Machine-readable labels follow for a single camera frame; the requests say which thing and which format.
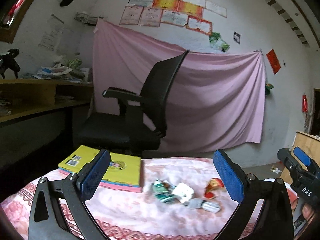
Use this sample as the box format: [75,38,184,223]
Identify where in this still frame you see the white skin cream box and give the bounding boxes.
[172,183,195,203]

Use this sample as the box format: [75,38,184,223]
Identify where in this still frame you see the person's right hand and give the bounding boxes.
[302,203,315,222]

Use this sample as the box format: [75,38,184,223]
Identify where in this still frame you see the wooden cabinet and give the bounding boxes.
[291,132,320,170]

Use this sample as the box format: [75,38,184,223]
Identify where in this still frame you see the red hanging bag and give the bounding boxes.
[302,93,308,113]

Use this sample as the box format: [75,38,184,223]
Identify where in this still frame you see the grey crumpled tube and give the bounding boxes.
[183,198,221,213]

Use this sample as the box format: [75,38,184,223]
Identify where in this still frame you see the pink book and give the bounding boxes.
[99,166,143,193]

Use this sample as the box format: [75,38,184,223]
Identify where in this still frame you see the floral pink tablecloth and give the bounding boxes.
[0,156,266,240]

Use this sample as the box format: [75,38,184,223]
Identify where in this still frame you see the yellow book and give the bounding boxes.
[58,145,141,173]

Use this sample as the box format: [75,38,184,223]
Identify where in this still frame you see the green crumpled wrapper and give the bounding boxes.
[152,179,176,203]

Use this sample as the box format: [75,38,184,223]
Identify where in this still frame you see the pink hanging sheet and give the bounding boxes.
[93,20,265,153]

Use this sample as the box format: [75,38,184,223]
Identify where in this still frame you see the wooden shelf desk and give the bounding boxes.
[1,79,93,124]

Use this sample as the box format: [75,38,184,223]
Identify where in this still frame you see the black office chair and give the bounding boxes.
[76,51,188,157]

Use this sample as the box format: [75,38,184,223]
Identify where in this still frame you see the pile of papers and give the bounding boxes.
[22,57,92,83]

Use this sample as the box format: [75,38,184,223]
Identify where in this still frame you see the black tripod on desk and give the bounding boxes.
[0,49,21,79]

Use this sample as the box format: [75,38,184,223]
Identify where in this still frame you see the window with red decoration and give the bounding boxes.
[1,0,34,43]

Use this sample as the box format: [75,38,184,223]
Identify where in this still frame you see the red paper on wall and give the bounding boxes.
[266,49,281,75]

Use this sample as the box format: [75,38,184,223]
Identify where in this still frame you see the certificates on wall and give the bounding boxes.
[119,0,227,35]

